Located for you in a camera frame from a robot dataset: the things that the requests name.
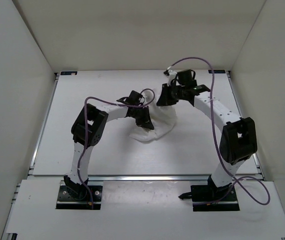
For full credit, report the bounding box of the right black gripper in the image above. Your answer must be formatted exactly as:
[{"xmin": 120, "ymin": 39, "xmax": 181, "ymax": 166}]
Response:
[{"xmin": 157, "ymin": 83, "xmax": 186, "ymax": 107}]

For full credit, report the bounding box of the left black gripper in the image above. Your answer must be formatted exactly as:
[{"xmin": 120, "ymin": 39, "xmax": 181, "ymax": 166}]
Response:
[{"xmin": 129, "ymin": 106, "xmax": 153, "ymax": 130}]

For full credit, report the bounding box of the white skirt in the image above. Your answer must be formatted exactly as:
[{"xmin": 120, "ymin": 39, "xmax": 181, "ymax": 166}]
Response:
[{"xmin": 129, "ymin": 88, "xmax": 178, "ymax": 143}]

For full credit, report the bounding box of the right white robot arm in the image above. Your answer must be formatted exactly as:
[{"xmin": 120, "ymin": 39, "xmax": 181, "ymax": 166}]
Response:
[{"xmin": 156, "ymin": 69, "xmax": 257, "ymax": 201}]

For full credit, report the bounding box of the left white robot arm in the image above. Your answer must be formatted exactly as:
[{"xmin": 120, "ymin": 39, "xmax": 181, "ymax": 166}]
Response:
[{"xmin": 64, "ymin": 88, "xmax": 156, "ymax": 199}]

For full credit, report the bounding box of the right blue corner label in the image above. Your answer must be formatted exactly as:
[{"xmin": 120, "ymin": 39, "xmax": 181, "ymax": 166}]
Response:
[{"xmin": 208, "ymin": 69, "xmax": 226, "ymax": 74}]

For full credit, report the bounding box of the blue corner label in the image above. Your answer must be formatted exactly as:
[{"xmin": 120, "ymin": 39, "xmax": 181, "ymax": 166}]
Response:
[
  {"xmin": 208, "ymin": 69, "xmax": 226, "ymax": 74},
  {"xmin": 60, "ymin": 71, "xmax": 78, "ymax": 76}
]

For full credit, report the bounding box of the left blue corner label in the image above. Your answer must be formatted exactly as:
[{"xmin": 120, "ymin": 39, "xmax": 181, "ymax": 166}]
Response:
[{"xmin": 60, "ymin": 71, "xmax": 78, "ymax": 76}]

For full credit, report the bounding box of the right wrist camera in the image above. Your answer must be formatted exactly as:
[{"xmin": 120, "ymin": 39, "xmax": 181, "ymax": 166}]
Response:
[{"xmin": 163, "ymin": 69, "xmax": 177, "ymax": 86}]

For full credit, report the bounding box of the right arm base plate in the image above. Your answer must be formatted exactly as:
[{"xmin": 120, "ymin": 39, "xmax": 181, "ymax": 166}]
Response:
[{"xmin": 190, "ymin": 185, "xmax": 240, "ymax": 212}]

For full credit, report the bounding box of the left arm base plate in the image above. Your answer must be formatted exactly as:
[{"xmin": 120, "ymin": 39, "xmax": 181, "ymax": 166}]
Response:
[{"xmin": 55, "ymin": 185, "xmax": 103, "ymax": 210}]

